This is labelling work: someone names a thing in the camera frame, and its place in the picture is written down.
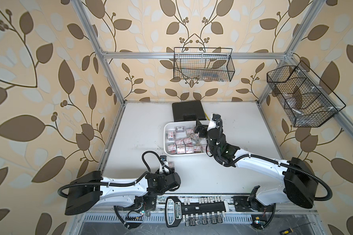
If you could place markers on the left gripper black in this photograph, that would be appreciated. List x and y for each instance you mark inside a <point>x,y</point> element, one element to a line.
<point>158,175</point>

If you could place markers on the white plastic storage tray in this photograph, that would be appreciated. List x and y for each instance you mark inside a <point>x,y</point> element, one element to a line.
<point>181,140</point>

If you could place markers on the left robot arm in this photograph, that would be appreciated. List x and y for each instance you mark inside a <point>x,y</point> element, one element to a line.
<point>93,189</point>

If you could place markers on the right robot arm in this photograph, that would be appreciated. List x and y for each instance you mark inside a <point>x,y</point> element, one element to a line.
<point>297,183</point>

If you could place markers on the black socket set holder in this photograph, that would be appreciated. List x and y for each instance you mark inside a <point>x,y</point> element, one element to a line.
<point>207,210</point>

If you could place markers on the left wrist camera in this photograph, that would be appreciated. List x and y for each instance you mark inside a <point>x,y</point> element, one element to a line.
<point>163,158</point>

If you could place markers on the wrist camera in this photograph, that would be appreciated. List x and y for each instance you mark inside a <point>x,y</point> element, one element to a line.
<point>215,122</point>
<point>163,158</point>

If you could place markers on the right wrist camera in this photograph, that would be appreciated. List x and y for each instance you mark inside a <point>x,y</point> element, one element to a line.
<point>215,122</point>

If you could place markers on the black wire basket back wall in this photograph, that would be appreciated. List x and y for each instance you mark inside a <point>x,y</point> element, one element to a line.
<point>203,64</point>

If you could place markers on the black wire basket wall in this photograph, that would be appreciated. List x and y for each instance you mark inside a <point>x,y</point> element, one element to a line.
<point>203,64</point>
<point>307,99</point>

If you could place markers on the black wire basket right wall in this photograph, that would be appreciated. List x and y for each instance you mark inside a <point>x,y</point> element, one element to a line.
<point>307,99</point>

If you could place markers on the yellow handled screwdriver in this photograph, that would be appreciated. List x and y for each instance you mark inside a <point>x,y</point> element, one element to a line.
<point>291,230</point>

